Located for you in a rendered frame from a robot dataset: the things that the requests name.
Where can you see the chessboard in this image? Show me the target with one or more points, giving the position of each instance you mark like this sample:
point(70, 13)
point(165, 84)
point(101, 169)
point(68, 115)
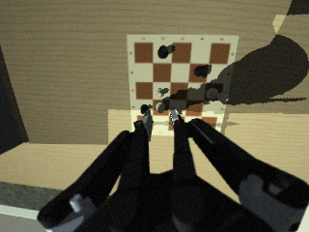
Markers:
point(175, 76)

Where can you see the white pawn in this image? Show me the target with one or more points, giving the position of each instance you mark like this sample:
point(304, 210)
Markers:
point(159, 94)

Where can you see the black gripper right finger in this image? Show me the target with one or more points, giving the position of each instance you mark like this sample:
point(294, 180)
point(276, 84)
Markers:
point(274, 195)

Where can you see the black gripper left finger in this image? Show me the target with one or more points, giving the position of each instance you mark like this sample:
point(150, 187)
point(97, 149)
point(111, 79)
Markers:
point(129, 152)

